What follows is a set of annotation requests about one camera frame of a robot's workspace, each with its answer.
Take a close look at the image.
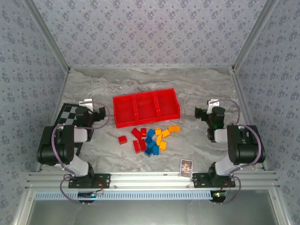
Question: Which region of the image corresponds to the small circuit board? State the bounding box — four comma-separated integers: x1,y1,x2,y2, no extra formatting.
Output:
78,191,104,200
212,191,229,199

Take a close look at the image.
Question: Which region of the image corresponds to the red three-compartment bin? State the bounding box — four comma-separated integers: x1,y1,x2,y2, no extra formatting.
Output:
112,88,181,129

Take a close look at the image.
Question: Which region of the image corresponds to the slotted blue-grey cable duct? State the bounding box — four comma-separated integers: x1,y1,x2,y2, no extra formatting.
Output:
34,190,214,200

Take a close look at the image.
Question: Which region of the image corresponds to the aluminium mounting rail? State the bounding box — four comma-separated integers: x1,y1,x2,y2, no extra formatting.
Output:
24,172,281,190

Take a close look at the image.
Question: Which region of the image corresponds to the small playing card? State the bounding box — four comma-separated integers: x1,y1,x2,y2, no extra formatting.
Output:
180,159,193,178

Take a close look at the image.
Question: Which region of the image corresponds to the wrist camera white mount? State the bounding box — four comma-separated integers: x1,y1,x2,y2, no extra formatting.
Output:
78,98,94,111
206,98,221,111

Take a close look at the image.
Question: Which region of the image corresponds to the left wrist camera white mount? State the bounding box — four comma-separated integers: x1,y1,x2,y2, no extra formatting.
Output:
78,98,94,111

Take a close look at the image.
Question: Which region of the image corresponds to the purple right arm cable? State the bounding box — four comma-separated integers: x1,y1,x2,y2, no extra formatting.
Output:
210,98,262,206

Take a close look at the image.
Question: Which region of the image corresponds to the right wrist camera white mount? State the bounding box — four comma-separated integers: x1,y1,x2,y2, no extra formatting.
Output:
206,98,221,111

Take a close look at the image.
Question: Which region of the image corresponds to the aluminium frame post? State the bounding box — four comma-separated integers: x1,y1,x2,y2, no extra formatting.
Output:
232,0,280,71
23,0,71,72

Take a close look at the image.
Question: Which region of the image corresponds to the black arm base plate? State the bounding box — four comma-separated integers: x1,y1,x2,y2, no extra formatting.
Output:
191,172,236,188
68,173,111,189

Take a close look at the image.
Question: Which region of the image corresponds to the black grey chessboard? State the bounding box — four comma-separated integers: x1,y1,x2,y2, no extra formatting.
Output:
56,103,84,158

